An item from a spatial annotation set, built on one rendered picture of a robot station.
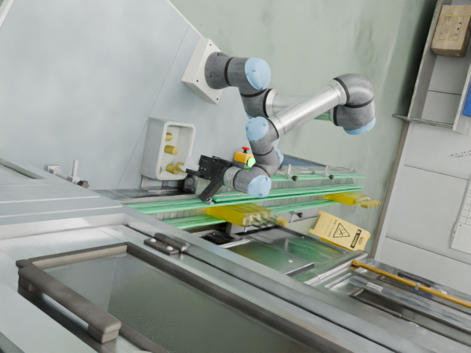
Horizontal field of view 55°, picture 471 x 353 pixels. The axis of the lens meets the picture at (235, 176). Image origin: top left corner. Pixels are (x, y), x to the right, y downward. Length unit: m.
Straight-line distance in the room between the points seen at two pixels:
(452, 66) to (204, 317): 7.25
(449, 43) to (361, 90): 5.49
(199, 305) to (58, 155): 1.05
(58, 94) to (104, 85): 0.17
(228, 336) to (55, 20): 1.15
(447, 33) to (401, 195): 2.48
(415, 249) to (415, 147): 1.60
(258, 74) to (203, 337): 1.36
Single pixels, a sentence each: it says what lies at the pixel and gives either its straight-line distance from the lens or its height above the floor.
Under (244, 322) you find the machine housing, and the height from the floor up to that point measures 1.76.
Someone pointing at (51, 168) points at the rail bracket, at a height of 0.86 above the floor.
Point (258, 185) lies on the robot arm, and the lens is 1.45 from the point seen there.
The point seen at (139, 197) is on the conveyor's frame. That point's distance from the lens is 1.61.
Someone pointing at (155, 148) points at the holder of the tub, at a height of 0.81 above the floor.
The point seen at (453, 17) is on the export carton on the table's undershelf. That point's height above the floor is 0.44.
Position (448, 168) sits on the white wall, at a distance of 7.48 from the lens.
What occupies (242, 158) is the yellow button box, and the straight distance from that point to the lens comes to 2.17.
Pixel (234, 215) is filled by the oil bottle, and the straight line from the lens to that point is 1.82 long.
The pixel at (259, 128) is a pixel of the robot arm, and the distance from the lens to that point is 1.42.
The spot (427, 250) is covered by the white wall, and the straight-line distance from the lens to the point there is 7.65.
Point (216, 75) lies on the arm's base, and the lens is 1.82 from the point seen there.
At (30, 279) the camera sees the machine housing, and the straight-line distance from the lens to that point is 0.53.
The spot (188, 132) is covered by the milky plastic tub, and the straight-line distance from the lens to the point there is 1.80.
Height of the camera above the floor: 1.99
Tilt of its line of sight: 33 degrees down
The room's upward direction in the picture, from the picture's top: 107 degrees clockwise
